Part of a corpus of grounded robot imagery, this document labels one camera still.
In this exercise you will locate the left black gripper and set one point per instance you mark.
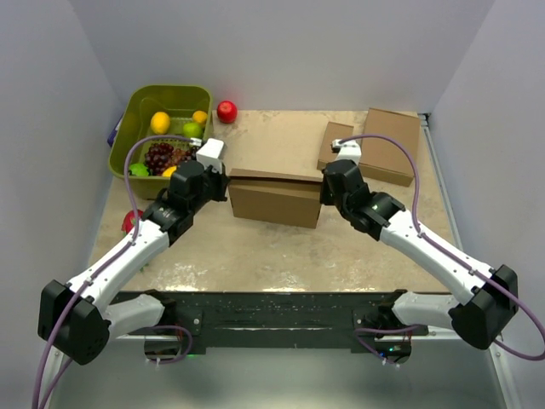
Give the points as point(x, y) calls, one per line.
point(222, 181)

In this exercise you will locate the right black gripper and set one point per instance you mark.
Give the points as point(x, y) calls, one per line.
point(324, 197)

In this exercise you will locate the cardboard paper box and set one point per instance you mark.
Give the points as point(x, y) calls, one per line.
point(276, 198)

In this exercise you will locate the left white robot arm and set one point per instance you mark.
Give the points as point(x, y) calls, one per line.
point(77, 317)

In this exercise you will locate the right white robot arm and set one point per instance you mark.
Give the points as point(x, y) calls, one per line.
point(478, 305)

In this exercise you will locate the large folded cardboard box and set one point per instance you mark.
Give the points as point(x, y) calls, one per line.
point(381, 159)

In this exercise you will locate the yellow mango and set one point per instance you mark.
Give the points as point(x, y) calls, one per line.
point(169, 171)

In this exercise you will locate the green pear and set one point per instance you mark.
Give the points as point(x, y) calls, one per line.
point(192, 130)

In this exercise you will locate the dark grapes in basket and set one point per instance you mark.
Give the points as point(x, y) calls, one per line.
point(161, 156)

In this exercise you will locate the small orange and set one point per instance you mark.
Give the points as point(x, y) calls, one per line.
point(200, 117)

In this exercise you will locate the green lime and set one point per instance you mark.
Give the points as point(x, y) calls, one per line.
point(139, 170)

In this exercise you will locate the red apple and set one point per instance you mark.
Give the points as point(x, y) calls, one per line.
point(227, 112)

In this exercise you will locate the yellow lemon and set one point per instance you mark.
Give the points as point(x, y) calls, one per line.
point(160, 123)

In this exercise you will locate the red dragon fruit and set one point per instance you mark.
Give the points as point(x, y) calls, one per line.
point(129, 219)

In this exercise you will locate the green plastic basket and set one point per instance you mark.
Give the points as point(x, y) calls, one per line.
point(179, 101)

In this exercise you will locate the purple white booklet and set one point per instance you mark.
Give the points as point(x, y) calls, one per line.
point(114, 132)

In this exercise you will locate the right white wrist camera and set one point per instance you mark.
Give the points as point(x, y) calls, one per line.
point(346, 150)

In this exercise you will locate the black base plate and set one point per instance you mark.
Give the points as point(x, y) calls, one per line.
point(357, 321)

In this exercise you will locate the right aluminium rail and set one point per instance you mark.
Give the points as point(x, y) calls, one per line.
point(498, 357)

